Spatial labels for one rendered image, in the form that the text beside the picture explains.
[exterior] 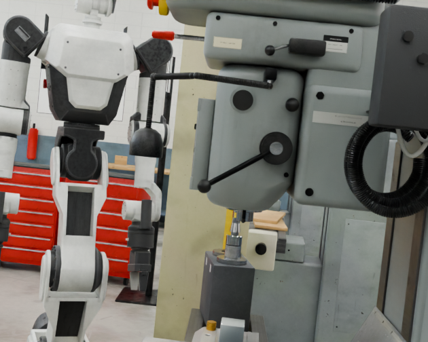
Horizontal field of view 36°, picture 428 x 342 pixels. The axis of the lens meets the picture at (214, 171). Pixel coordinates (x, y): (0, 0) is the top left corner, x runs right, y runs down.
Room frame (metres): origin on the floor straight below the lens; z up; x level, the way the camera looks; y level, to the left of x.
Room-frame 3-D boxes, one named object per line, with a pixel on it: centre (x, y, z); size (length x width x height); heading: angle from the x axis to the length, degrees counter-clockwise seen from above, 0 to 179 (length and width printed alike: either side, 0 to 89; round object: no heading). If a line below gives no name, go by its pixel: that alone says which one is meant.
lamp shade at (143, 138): (1.41, 0.15, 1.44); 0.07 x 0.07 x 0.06
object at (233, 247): (1.90, -0.08, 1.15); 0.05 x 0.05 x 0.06
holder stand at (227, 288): (1.95, -0.07, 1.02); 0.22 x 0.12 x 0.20; 8
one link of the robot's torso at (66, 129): (2.21, 0.47, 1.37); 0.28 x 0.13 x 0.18; 20
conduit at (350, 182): (1.31, -0.34, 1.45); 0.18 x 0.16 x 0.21; 89
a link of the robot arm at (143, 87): (2.20, 0.24, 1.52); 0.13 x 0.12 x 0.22; 109
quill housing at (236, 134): (1.51, -0.08, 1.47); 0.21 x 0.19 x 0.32; 179
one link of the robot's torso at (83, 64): (2.18, 0.46, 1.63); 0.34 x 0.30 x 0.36; 110
